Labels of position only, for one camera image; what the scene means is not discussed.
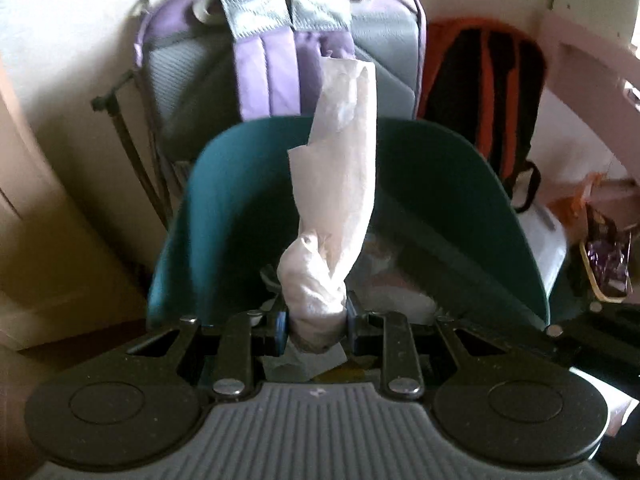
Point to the pink wooden furniture frame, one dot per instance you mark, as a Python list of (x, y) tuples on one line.
[(590, 45)]

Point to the beige wooden door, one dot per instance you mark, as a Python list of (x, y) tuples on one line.
[(50, 260)]

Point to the black folding metal stand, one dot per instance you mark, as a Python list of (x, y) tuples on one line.
[(102, 101)]

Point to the white paper tissue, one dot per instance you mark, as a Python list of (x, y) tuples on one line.
[(340, 185)]

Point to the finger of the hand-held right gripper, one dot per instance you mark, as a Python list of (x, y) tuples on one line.
[(600, 340)]

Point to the orange black backpack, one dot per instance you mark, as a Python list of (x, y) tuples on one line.
[(500, 85)]

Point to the purple grey backpack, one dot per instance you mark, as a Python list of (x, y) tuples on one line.
[(265, 75)]

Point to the wicker basket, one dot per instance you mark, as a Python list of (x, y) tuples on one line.
[(592, 280)]

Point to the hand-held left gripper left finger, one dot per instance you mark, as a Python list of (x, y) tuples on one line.
[(280, 329)]

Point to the orange plastic bag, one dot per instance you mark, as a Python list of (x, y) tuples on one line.
[(575, 205)]

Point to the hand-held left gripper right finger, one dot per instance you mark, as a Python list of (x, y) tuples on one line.
[(353, 325)]

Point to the teal plastic waste bin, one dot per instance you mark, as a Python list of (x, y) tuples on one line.
[(240, 185)]

